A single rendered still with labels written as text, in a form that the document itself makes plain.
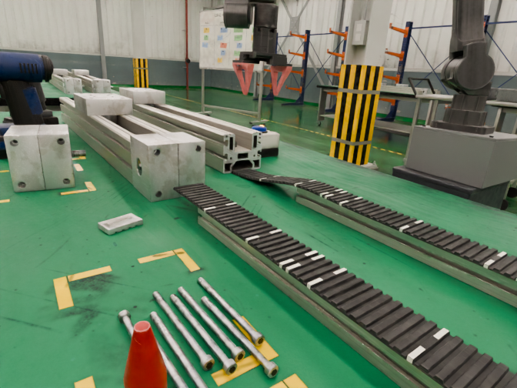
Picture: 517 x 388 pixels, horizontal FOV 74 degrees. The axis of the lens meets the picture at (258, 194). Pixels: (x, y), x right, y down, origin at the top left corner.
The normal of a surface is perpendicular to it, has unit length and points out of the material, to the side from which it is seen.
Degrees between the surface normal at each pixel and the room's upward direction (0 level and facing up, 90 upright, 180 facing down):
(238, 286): 0
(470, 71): 88
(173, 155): 90
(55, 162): 90
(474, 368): 0
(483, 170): 90
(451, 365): 0
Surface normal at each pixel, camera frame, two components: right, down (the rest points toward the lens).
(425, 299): 0.06, -0.94
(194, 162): 0.59, 0.31
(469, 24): -0.21, 0.22
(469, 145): -0.83, 0.14
